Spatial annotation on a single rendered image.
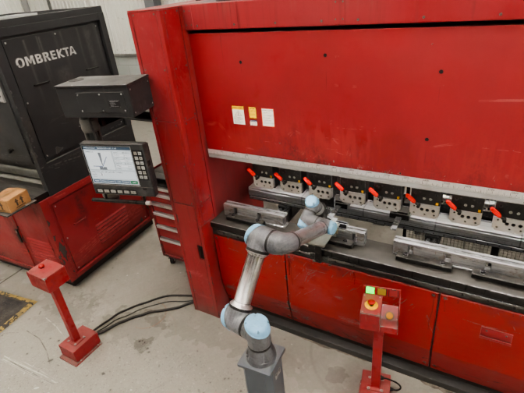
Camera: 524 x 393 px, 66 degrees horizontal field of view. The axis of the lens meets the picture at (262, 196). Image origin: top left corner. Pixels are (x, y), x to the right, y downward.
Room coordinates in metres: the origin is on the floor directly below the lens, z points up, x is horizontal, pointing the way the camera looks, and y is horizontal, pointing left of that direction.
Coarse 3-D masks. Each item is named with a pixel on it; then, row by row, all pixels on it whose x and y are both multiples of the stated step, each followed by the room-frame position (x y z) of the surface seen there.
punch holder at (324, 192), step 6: (312, 174) 2.20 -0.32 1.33; (318, 174) 2.18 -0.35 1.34; (312, 180) 2.20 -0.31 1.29; (318, 180) 2.18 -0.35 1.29; (324, 180) 2.16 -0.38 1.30; (330, 180) 2.14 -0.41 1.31; (336, 180) 2.19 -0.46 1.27; (318, 186) 2.18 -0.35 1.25; (324, 186) 2.16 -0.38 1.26; (312, 192) 2.20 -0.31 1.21; (318, 192) 2.18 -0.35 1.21; (324, 192) 2.15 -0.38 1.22; (330, 192) 2.14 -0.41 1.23; (324, 198) 2.16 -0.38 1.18; (330, 198) 2.14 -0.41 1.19
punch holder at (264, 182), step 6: (258, 168) 2.40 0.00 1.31; (264, 168) 2.38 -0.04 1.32; (270, 168) 2.36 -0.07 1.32; (276, 168) 2.39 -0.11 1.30; (258, 174) 2.41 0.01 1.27; (264, 174) 2.38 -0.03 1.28; (270, 174) 2.36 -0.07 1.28; (258, 180) 2.41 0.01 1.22; (264, 180) 2.38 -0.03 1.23; (270, 180) 2.36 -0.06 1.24; (276, 180) 2.39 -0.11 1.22; (258, 186) 2.41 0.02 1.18; (264, 186) 2.38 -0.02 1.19; (270, 186) 2.36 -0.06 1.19; (276, 186) 2.38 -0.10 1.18
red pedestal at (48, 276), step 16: (32, 272) 2.24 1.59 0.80; (48, 272) 2.22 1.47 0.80; (64, 272) 2.26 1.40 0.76; (48, 288) 2.15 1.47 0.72; (64, 304) 2.26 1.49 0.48; (64, 320) 2.24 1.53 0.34; (80, 336) 2.28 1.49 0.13; (96, 336) 2.30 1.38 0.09; (64, 352) 2.21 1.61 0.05; (80, 352) 2.18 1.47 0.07
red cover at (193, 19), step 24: (240, 0) 2.41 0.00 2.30; (264, 0) 2.31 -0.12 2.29; (288, 0) 2.24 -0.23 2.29; (312, 0) 2.17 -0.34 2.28; (336, 0) 2.10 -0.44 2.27; (360, 0) 2.04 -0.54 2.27; (384, 0) 1.98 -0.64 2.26; (408, 0) 1.92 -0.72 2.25; (432, 0) 1.87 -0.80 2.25; (456, 0) 1.82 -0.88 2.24; (480, 0) 1.77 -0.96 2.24; (504, 0) 1.73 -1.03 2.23; (192, 24) 2.57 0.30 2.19; (216, 24) 2.48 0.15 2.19; (240, 24) 2.40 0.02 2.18; (264, 24) 2.31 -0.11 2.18; (288, 24) 2.24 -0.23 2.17; (312, 24) 2.17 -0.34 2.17; (336, 24) 2.10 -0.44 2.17; (360, 24) 2.04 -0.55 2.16
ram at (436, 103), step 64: (256, 64) 2.37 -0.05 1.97; (320, 64) 2.16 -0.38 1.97; (384, 64) 1.99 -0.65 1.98; (448, 64) 1.83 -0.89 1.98; (512, 64) 1.70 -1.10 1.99; (256, 128) 2.40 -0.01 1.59; (320, 128) 2.17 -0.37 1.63; (384, 128) 1.98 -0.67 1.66; (448, 128) 1.81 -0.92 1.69; (512, 128) 1.67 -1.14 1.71; (448, 192) 1.79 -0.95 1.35
